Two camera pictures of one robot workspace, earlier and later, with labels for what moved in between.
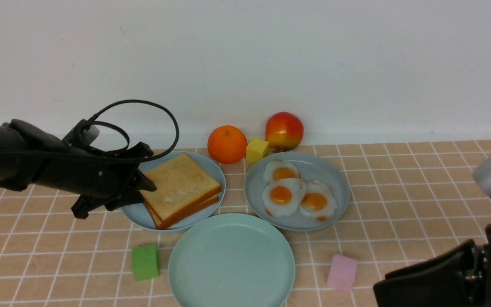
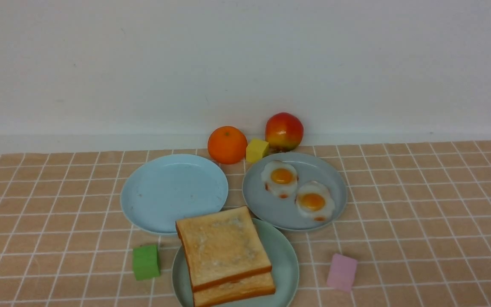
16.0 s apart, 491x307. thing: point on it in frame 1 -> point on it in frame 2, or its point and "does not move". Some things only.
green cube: [145, 262] does not move
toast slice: [163, 224] -> [221, 247]
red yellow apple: [284, 131] does not move
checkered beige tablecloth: [407, 201] does not move
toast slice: [180, 183] -> [252, 287]
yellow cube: [256, 149] does not move
